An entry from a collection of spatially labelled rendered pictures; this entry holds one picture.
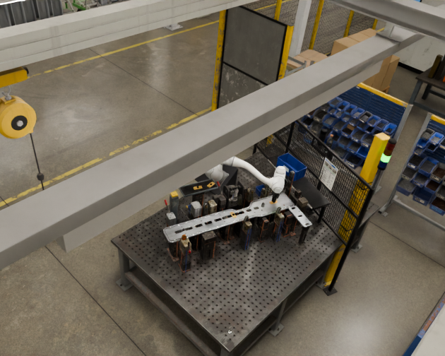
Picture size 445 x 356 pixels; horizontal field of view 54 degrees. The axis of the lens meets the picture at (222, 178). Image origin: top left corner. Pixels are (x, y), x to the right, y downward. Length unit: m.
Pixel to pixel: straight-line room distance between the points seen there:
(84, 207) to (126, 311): 3.83
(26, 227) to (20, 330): 3.93
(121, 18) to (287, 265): 3.11
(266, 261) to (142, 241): 1.24
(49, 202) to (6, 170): 5.63
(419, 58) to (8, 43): 9.60
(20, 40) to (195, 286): 2.92
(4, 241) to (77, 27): 1.00
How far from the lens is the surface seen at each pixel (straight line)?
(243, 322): 3.94
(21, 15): 9.99
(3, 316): 5.03
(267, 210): 4.41
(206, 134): 1.22
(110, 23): 1.84
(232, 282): 4.15
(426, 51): 10.54
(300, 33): 8.45
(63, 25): 1.74
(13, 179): 6.47
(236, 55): 6.76
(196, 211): 4.20
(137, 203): 1.12
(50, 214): 1.00
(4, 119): 1.76
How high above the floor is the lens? 4.02
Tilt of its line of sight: 40 degrees down
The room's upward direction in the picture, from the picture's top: 7 degrees clockwise
